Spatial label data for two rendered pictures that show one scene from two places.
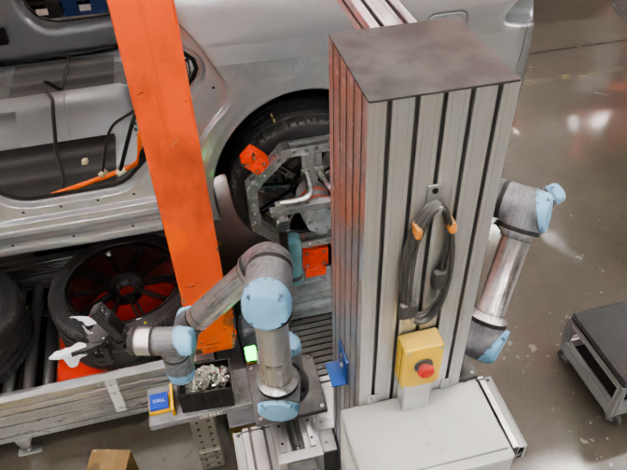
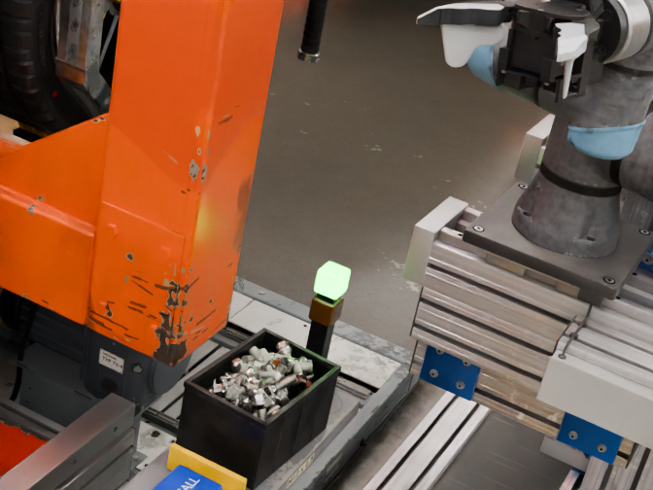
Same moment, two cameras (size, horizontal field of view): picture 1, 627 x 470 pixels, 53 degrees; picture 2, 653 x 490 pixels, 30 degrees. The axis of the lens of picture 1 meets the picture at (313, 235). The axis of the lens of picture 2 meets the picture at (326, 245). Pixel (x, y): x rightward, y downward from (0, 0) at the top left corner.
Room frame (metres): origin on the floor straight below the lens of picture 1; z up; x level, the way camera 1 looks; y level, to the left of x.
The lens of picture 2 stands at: (0.57, 1.60, 1.55)
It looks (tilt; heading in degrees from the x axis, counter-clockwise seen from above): 28 degrees down; 304
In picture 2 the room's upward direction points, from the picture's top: 12 degrees clockwise
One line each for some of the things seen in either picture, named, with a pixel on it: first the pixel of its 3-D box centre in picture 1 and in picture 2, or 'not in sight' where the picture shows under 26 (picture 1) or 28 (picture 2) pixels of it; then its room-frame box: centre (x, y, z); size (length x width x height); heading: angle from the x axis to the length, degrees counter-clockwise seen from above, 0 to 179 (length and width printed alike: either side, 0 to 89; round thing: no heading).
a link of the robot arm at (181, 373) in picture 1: (180, 359); (600, 98); (1.07, 0.38, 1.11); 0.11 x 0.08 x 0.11; 177
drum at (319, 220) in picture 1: (315, 205); not in sight; (2.04, -0.01, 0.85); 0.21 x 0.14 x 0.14; 13
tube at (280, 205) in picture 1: (292, 181); not in sight; (1.97, 0.07, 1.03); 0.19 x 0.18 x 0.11; 13
